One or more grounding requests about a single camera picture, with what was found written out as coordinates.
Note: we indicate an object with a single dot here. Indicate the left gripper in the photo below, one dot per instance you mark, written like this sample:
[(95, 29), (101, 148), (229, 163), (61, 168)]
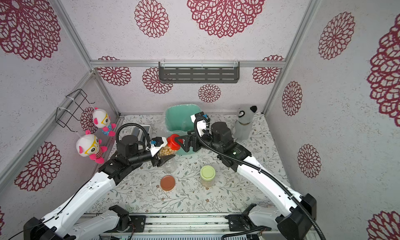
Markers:
[(162, 161)]

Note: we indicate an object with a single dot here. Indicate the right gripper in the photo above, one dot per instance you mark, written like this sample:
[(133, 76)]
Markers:
[(190, 143)]

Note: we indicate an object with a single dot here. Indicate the red lidded peanut jar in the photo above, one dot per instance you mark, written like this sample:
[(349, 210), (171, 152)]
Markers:
[(165, 151)]

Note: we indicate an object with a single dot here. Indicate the brown jar lid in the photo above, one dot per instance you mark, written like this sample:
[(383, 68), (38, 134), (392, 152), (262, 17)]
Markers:
[(167, 183)]

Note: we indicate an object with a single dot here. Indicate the green lidded peanut jar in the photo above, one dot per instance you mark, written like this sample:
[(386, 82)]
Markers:
[(207, 174)]

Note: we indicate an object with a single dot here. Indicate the red jar lid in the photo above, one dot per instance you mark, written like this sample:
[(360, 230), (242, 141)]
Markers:
[(172, 143)]

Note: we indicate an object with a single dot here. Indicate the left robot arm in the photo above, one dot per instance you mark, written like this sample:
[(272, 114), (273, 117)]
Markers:
[(62, 222)]

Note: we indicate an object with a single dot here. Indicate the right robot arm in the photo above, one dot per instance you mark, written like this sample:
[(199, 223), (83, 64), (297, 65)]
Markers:
[(294, 214)]

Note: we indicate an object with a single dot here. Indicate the green trash bin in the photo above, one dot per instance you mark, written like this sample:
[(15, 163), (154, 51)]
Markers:
[(179, 118)]

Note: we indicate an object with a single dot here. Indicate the grey plush dog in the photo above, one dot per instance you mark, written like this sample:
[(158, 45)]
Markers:
[(244, 122)]

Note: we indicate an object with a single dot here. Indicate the upper pink white plush doll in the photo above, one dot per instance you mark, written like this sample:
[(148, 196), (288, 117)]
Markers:
[(102, 120)]

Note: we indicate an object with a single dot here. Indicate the pink white plush doll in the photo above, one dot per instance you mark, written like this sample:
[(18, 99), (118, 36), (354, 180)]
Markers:
[(102, 120), (91, 146)]

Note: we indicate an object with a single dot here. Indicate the lower pink white plush doll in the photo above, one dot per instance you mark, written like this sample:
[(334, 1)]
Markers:
[(91, 146)]

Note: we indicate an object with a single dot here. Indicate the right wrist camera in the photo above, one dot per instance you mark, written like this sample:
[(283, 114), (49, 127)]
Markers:
[(202, 122)]

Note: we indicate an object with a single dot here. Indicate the grey wall shelf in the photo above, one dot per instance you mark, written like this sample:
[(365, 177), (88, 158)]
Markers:
[(199, 73)]

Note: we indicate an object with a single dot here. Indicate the aluminium rail frame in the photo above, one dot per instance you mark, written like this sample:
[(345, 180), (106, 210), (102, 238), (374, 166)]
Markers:
[(187, 224)]

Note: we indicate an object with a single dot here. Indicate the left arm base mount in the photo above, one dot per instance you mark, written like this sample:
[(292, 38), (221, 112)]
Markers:
[(131, 222)]

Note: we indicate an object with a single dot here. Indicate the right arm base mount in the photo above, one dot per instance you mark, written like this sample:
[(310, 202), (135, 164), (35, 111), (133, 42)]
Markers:
[(241, 222)]

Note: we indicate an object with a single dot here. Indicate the black wire basket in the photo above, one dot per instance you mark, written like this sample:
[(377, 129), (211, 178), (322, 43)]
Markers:
[(67, 115)]

